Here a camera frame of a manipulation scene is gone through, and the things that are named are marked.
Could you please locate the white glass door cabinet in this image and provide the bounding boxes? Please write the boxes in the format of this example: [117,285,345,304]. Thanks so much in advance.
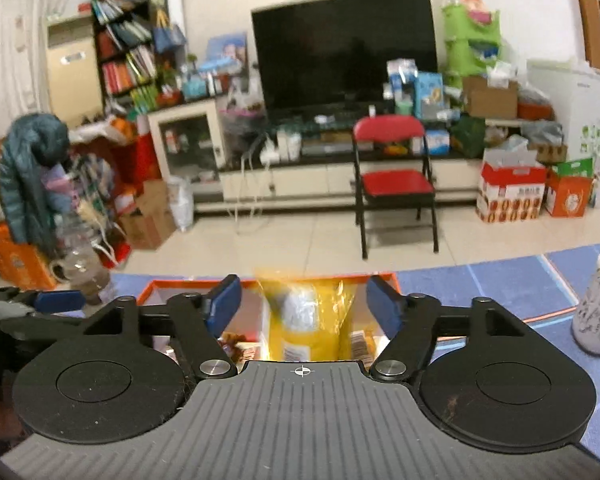
[148,98,226,186]

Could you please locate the white chest freezer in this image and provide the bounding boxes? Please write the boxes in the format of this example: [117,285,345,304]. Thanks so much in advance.
[527,60,600,160]

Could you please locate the dark bookshelf with books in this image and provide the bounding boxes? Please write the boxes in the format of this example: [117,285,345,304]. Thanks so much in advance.
[88,0,182,115]

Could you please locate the white air conditioner unit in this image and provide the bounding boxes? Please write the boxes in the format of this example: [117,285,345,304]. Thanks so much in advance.
[46,13,102,127]

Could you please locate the yellow foil snack bag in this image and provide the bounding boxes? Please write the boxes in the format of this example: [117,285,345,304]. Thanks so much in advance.
[259,278,356,362]

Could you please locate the orange cardboard box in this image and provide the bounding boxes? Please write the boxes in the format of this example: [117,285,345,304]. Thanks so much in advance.
[137,274,389,356]

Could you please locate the teal puffer jacket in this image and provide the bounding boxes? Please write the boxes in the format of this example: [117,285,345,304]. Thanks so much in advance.
[0,113,70,258]

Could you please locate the green storage drawers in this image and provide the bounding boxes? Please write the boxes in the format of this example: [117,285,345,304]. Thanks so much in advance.
[442,1,502,88]

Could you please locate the black television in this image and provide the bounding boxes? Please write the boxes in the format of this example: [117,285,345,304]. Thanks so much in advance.
[251,0,438,114]

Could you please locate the orange green gift box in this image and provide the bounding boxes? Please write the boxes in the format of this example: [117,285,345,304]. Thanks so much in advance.
[545,158,594,218]

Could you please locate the brown cardboard box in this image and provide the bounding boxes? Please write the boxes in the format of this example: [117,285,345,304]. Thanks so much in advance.
[463,75,518,119]

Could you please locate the red white gift box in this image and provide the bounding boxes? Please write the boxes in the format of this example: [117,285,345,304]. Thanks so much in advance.
[476,148,547,223]

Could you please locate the red folding chair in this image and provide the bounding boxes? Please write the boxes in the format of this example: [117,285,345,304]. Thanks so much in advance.
[352,114,440,260]

